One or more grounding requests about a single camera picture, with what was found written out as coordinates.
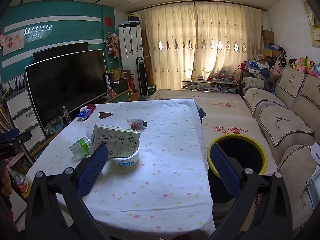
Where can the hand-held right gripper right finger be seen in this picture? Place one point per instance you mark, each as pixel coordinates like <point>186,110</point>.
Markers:
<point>225,167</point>

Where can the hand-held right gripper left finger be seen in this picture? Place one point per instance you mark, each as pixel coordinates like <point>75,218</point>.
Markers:
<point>93,170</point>

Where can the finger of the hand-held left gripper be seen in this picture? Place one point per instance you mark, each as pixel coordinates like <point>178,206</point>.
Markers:
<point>23,136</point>

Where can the green and white can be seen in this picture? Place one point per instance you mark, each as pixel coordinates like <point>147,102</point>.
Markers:
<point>81,148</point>

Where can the black bin with yellow rim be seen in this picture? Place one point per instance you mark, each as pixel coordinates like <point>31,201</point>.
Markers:
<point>245,150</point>

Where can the white plastic bowl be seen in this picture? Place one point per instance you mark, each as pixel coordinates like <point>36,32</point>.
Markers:
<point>126,162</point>

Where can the pale green carton box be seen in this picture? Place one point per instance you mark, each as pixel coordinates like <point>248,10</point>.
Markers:
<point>115,140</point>

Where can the clear plastic box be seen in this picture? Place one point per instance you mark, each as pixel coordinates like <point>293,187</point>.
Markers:
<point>55,126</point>

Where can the clear water bottle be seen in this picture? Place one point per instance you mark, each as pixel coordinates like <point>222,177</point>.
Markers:
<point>67,116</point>

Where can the floral mattress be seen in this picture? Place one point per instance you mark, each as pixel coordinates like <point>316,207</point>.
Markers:
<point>225,115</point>

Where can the blue and white tissue pack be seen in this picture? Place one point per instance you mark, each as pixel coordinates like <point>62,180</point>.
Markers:
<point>82,116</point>

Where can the dark blue cloth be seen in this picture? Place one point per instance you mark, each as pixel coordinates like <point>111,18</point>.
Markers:
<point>202,112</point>

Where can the white dotted tablecloth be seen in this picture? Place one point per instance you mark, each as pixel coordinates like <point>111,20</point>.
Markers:
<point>155,180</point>

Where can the small red and white packet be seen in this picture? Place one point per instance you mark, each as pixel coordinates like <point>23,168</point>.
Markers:
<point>136,124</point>

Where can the large black television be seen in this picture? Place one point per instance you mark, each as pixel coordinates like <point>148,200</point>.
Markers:
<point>65,87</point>

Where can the beige sofa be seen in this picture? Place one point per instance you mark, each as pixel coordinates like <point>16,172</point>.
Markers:
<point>282,120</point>

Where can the pile of books and packets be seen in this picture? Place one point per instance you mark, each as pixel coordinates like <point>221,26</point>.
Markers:
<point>220,82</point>

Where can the black box with white print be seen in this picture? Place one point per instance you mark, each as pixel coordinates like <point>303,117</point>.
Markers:
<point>108,82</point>

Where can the glass coffee table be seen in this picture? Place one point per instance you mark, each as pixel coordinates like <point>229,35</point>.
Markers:
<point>190,85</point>

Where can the loose white papers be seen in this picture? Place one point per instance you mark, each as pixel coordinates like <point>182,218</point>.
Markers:
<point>315,153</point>

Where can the smaller black television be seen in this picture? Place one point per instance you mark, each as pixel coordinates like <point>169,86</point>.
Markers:
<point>60,51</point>

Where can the clear plastic folder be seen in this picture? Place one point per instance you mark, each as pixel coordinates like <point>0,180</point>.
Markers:
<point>314,192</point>

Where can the dark neck pillow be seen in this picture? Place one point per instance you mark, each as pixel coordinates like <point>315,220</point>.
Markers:
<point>270,85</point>

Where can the open cardboard box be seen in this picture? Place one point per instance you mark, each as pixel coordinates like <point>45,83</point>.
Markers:
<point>126,75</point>

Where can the blue bag with stars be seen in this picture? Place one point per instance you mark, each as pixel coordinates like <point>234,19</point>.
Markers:
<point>256,65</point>

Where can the brown wooden board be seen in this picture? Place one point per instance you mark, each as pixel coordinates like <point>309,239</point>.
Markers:
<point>147,60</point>

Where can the artificial flower decoration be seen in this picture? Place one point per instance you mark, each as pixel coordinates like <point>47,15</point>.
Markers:
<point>112,43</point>

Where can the row of plush toys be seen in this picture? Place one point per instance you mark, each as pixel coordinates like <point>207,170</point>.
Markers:
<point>300,63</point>

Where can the stack of cardboard boxes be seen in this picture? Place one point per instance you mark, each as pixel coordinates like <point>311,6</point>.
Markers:
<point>268,42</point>

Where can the cream embroidered curtain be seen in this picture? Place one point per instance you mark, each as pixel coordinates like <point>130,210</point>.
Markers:
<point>225,35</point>
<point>167,42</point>

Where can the white refrigerator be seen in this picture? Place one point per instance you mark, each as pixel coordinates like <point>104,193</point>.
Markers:
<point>130,42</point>

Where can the box on air conditioner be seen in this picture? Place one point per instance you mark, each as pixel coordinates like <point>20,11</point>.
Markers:
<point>133,19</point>

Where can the curtain rod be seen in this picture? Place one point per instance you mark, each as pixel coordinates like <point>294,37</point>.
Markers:
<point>195,3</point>

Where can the wall poster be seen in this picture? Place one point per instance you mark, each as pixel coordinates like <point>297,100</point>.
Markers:
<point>13,42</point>

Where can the crystal wall decoration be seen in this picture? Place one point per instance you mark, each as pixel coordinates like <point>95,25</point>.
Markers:
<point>38,32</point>

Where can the red round wall decoration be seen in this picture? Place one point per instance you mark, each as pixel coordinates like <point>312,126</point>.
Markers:
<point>108,21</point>

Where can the framed wall certificates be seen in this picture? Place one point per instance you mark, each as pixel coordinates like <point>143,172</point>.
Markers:
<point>312,22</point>

